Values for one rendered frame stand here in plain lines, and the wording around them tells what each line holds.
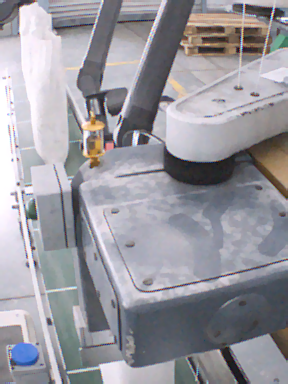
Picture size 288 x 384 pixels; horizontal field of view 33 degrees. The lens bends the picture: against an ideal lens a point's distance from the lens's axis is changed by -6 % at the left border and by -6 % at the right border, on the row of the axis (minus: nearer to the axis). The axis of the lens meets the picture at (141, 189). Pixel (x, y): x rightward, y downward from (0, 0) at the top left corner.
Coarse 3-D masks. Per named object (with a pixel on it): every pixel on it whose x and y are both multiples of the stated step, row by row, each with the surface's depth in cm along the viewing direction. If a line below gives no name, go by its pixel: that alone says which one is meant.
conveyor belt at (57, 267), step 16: (32, 224) 220; (48, 256) 201; (64, 256) 201; (48, 272) 192; (64, 272) 192; (48, 288) 183; (64, 288) 184; (64, 304) 176; (64, 320) 169; (64, 336) 162; (64, 352) 155; (80, 368) 149; (96, 368) 149; (176, 368) 149
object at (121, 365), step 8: (104, 368) 121; (112, 368) 115; (120, 368) 108; (128, 368) 107; (136, 368) 107; (144, 368) 107; (152, 368) 107; (160, 368) 108; (168, 368) 109; (104, 376) 132; (112, 376) 117; (120, 376) 110; (128, 376) 109; (136, 376) 109; (144, 376) 109; (152, 376) 109; (160, 376) 109; (168, 376) 111
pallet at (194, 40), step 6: (198, 30) 613; (204, 30) 618; (210, 30) 617; (216, 30) 621; (240, 30) 631; (246, 30) 631; (186, 36) 617; (192, 36) 583; (198, 36) 585; (204, 36) 588; (210, 36) 590; (216, 36) 592; (222, 36) 594; (228, 36) 597; (234, 36) 599; (240, 36) 601; (246, 36) 603; (252, 36) 606; (258, 36) 608; (270, 36) 614; (192, 42) 588; (198, 42) 590; (210, 42) 602; (222, 42) 606; (228, 42) 603; (234, 42) 603; (246, 42) 614; (252, 42) 619; (258, 42) 618; (264, 42) 615; (270, 42) 618
